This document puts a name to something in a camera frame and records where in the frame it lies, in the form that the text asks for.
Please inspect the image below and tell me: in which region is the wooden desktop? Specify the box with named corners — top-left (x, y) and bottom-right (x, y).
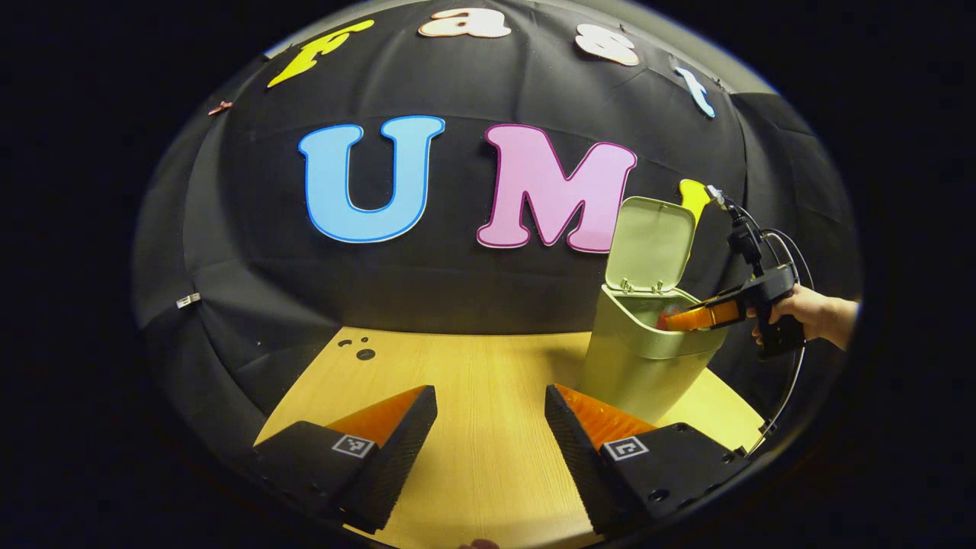
top-left (254, 326), bottom-right (766, 549)

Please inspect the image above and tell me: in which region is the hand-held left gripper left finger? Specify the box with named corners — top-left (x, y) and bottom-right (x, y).
top-left (250, 384), bottom-right (438, 535)

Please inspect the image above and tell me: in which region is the green desktop garbage bin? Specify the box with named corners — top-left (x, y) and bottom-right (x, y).
top-left (577, 196), bottom-right (729, 425)

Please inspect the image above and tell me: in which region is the thin grey cable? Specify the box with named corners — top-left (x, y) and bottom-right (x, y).
top-left (743, 227), bottom-right (815, 458)

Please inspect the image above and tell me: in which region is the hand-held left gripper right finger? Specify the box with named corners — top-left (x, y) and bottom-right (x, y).
top-left (544, 383), bottom-right (754, 537)

